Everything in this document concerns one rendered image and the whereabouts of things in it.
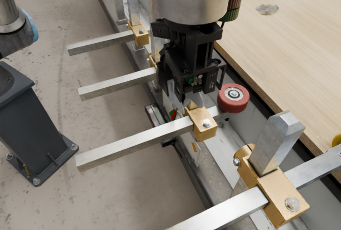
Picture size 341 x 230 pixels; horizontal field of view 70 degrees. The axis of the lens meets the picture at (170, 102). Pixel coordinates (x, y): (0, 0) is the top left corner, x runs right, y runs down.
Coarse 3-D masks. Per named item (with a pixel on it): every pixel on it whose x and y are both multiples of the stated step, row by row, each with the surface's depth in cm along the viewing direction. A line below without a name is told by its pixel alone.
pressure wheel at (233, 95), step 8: (224, 88) 64; (232, 88) 64; (240, 88) 64; (224, 96) 62; (232, 96) 62; (240, 96) 62; (248, 96) 62; (224, 104) 62; (232, 104) 60; (240, 104) 60; (232, 112) 62
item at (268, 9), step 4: (256, 8) 92; (260, 8) 91; (264, 8) 91; (268, 8) 91; (272, 8) 90; (276, 8) 92; (260, 12) 90; (264, 12) 89; (268, 12) 89; (272, 12) 91
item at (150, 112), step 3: (147, 108) 86; (150, 108) 86; (150, 111) 85; (150, 114) 84; (153, 114) 84; (150, 117) 84; (153, 117) 83; (153, 120) 83; (156, 120) 83; (153, 123) 82; (156, 123) 82; (156, 126) 81
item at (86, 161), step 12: (216, 108) 66; (180, 120) 63; (216, 120) 66; (144, 132) 60; (156, 132) 60; (168, 132) 60; (180, 132) 62; (108, 144) 58; (120, 144) 58; (132, 144) 58; (144, 144) 59; (84, 156) 56; (96, 156) 56; (108, 156) 57; (120, 156) 59; (84, 168) 56
